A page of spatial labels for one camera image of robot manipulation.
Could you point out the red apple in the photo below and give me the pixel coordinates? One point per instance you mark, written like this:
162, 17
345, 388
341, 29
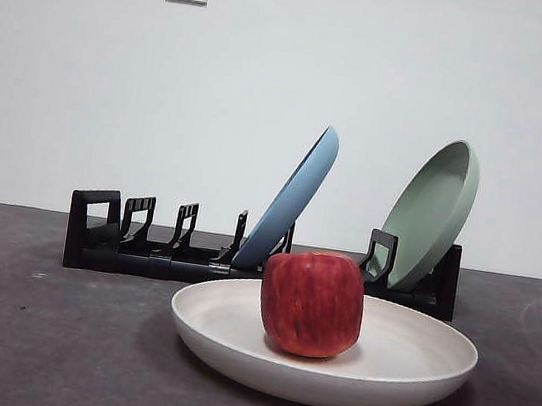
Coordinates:
312, 305

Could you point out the pale yellow plate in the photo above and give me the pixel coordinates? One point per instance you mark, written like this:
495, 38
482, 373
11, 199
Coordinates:
406, 353

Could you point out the blue plate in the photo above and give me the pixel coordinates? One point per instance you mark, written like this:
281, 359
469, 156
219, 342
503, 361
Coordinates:
291, 201

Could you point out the black plate rack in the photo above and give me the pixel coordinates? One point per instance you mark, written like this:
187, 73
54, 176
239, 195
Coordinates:
141, 265

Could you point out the green plate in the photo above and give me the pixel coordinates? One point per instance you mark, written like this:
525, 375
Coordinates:
426, 210

